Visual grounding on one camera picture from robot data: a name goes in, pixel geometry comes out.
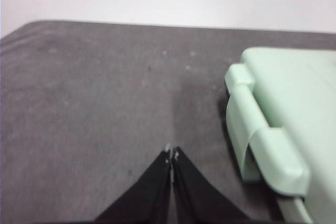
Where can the mint green griddle cover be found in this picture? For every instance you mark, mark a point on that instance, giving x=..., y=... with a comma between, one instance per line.
x=294, y=108

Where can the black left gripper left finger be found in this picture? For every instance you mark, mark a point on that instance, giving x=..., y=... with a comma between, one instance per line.
x=147, y=197

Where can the mint green breakfast machine base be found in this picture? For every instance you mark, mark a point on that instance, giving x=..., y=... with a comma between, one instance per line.
x=294, y=212

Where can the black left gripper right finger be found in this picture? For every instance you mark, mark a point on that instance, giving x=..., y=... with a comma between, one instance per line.
x=199, y=197

